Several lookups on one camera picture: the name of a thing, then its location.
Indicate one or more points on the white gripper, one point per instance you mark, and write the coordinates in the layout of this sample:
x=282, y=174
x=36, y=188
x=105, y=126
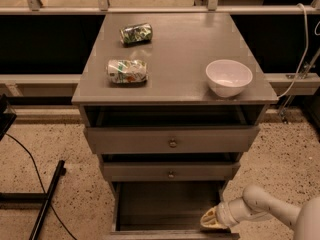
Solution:
x=224, y=214

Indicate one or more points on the grey bottom drawer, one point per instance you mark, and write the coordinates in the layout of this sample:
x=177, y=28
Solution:
x=165, y=211

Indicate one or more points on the grey drawer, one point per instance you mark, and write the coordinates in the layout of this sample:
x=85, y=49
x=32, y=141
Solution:
x=163, y=140
x=169, y=171
x=165, y=211

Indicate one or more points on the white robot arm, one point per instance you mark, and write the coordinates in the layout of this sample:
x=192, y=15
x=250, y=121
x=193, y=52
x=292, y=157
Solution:
x=257, y=204

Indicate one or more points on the grey middle drawer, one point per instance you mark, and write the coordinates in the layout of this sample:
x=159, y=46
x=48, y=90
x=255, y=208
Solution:
x=169, y=171

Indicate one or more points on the grey drawer cabinet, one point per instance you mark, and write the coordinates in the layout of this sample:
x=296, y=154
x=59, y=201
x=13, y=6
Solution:
x=176, y=92

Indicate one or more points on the grey top drawer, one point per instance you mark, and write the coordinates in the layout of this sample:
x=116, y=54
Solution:
x=163, y=140

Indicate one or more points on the white bowl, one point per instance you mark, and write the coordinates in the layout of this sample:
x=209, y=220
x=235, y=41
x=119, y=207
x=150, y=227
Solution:
x=228, y=78

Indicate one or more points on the black floor stand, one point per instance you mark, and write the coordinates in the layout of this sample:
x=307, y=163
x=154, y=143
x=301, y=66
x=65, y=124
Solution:
x=38, y=201

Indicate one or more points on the white green crushed can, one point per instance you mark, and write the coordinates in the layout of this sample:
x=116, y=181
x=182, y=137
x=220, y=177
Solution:
x=127, y=71

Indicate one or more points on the dark green crushed can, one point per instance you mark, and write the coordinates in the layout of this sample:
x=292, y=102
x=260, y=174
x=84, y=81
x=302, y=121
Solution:
x=133, y=34

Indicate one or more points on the black box at left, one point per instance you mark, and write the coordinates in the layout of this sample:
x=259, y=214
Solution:
x=7, y=115

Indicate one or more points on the metal railing frame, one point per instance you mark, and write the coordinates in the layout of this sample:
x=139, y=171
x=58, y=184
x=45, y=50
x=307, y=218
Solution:
x=50, y=9

